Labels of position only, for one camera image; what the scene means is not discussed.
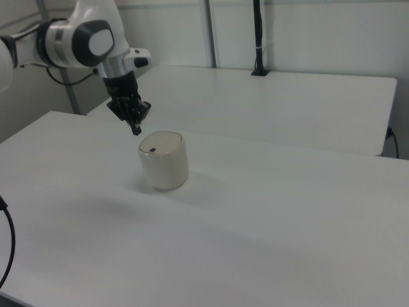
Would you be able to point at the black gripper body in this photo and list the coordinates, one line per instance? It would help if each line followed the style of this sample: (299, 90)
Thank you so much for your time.
(123, 86)

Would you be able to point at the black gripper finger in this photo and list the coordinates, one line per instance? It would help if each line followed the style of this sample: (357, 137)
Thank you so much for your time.
(140, 112)
(125, 112)

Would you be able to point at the cream plastic trash bin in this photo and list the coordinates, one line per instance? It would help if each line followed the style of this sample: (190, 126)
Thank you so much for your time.
(164, 166)

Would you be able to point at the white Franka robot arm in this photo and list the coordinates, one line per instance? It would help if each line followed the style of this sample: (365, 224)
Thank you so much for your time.
(92, 41)

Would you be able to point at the white side table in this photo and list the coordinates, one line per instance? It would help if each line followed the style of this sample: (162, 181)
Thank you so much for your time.
(255, 105)

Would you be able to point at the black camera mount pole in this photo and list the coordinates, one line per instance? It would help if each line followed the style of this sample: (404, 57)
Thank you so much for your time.
(259, 38)

